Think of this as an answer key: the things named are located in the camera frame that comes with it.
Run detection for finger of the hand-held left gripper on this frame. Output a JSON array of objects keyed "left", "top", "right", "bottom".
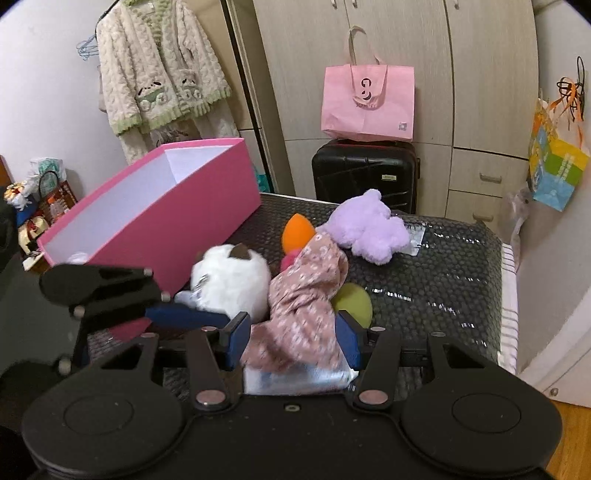
[
  {"left": 39, "top": 265, "right": 174, "bottom": 321},
  {"left": 145, "top": 301, "right": 234, "bottom": 332}
]

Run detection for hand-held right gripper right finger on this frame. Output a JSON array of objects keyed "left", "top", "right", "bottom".
[{"left": 335, "top": 311, "right": 499, "bottom": 414}]

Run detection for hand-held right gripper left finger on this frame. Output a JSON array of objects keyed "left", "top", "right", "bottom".
[{"left": 95, "top": 311, "right": 253, "bottom": 414}]

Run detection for green egg sponge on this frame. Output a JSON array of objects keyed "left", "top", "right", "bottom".
[{"left": 331, "top": 282, "right": 374, "bottom": 328}]

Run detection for white plush toy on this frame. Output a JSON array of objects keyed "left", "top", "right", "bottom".
[{"left": 187, "top": 244, "right": 273, "bottom": 324}]

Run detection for floral fabric pouch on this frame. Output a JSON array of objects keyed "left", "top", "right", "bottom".
[{"left": 240, "top": 231, "right": 352, "bottom": 372}]

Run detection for pink cardboard box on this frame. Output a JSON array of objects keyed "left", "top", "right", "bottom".
[{"left": 36, "top": 137, "right": 263, "bottom": 344}]

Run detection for orange egg sponge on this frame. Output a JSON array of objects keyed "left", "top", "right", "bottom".
[{"left": 283, "top": 213, "right": 317, "bottom": 254}]

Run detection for white printed packet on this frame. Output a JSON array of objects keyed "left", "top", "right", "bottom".
[{"left": 244, "top": 357, "right": 360, "bottom": 395}]

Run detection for black bubble mat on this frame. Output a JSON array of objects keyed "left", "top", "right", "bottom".
[{"left": 83, "top": 191, "right": 504, "bottom": 402}]

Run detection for purple plush toy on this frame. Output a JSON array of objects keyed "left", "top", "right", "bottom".
[{"left": 327, "top": 188, "right": 411, "bottom": 266}]

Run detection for clear plastic packet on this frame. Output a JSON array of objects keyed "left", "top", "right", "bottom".
[{"left": 405, "top": 225, "right": 426, "bottom": 258}]

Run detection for striped white cloth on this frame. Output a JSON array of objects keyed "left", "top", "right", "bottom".
[{"left": 499, "top": 242, "right": 522, "bottom": 372}]

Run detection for black suitcase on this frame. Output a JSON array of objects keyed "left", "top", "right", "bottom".
[{"left": 311, "top": 138, "right": 421, "bottom": 215}]

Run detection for clear plastic bag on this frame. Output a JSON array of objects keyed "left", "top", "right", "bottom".
[{"left": 505, "top": 187, "right": 533, "bottom": 241}]

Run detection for cream fleece pajama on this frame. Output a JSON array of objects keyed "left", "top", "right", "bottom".
[{"left": 95, "top": 0, "right": 234, "bottom": 162}]

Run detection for pink tote bag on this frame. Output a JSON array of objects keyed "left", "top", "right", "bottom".
[{"left": 321, "top": 25, "right": 416, "bottom": 143}]

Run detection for colourful paper gift bag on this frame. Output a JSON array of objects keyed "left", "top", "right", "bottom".
[{"left": 526, "top": 97, "right": 591, "bottom": 213}]

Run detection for beige wardrobe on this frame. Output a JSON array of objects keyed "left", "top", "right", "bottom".
[{"left": 226, "top": 0, "right": 541, "bottom": 227}]

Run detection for orange black ribbon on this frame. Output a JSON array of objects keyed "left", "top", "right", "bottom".
[{"left": 556, "top": 55, "right": 587, "bottom": 123}]

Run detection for blue wire hangers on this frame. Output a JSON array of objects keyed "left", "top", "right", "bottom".
[{"left": 76, "top": 34, "right": 100, "bottom": 61}]

